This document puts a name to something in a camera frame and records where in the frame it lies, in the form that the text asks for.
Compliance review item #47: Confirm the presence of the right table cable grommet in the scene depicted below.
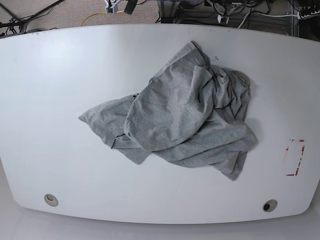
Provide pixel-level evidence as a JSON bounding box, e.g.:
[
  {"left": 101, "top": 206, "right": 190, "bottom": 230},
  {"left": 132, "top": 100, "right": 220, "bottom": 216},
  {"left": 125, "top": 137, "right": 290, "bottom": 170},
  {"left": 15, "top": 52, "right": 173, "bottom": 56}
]
[{"left": 262, "top": 199, "right": 278, "bottom": 213}]

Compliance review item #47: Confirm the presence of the yellow cable on floor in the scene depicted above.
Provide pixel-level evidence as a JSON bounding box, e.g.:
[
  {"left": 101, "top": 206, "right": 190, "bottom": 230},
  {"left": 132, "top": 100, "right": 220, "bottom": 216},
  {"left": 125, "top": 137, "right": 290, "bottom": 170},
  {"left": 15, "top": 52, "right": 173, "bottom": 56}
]
[{"left": 79, "top": 10, "right": 125, "bottom": 27}]

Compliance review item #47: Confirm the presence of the black cylinder object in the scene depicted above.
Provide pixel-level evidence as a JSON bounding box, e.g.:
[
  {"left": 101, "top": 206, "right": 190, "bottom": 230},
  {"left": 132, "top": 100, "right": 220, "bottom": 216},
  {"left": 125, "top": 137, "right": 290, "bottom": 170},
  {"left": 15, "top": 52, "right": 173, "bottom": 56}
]
[{"left": 124, "top": 0, "right": 138, "bottom": 15}]

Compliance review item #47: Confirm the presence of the red tape rectangle marker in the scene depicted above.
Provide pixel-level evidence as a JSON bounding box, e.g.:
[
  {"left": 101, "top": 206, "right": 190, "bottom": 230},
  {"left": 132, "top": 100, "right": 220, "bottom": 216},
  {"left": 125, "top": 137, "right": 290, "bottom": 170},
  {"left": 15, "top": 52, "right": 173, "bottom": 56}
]
[{"left": 283, "top": 139, "right": 306, "bottom": 177}]

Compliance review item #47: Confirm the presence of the grey T-shirt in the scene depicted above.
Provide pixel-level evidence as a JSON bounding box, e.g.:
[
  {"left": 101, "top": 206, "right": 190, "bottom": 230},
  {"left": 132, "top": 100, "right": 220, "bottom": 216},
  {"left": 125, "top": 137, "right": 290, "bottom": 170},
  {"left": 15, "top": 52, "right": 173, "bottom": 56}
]
[{"left": 79, "top": 42, "right": 258, "bottom": 181}]

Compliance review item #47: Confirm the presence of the aluminium frame with cables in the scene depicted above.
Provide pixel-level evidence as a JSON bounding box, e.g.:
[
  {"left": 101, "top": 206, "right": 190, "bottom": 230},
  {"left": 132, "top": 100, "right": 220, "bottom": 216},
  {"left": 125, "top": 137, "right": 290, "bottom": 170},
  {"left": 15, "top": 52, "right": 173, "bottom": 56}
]
[{"left": 156, "top": 0, "right": 294, "bottom": 29}]

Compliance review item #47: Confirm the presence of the table cable grommet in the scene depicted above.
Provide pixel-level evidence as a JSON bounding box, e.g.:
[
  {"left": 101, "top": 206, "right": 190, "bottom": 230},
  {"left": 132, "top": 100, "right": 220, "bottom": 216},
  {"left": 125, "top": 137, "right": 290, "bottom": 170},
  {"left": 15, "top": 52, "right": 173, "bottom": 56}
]
[
  {"left": 44, "top": 194, "right": 59, "bottom": 207},
  {"left": 262, "top": 199, "right": 278, "bottom": 213}
]

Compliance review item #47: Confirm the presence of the left table cable grommet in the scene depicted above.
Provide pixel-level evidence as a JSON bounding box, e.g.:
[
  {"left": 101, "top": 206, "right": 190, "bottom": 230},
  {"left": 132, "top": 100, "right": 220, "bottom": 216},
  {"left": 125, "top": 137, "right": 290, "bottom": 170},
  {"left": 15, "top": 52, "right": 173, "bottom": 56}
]
[{"left": 44, "top": 194, "right": 59, "bottom": 207}]

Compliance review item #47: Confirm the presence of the black tripod stand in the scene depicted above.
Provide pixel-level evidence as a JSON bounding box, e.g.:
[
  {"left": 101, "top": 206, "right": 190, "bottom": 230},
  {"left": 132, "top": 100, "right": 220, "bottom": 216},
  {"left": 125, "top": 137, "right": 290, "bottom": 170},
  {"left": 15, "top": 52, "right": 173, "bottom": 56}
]
[{"left": 0, "top": 0, "right": 64, "bottom": 39}]

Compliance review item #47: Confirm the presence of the white power strip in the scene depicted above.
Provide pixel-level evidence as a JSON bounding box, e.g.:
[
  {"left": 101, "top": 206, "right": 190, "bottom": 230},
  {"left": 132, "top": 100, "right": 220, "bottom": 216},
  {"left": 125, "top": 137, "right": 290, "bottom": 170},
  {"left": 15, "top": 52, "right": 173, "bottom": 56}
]
[{"left": 298, "top": 5, "right": 320, "bottom": 20}]

